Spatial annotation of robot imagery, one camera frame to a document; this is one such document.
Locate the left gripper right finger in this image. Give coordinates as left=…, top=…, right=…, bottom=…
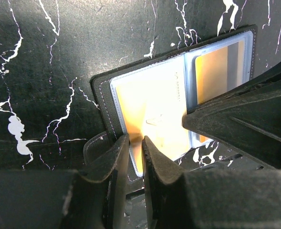
left=142, top=136, right=281, bottom=229

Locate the gold credit card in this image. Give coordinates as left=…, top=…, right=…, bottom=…
left=194, top=40, right=245, bottom=144
left=112, top=72, right=190, bottom=172

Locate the black card holder wallet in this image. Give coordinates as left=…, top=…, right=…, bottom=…
left=91, top=25, right=258, bottom=184

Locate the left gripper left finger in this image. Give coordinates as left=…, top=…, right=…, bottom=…
left=0, top=134, right=129, bottom=229

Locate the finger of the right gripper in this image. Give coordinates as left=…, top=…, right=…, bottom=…
left=182, top=62, right=281, bottom=169

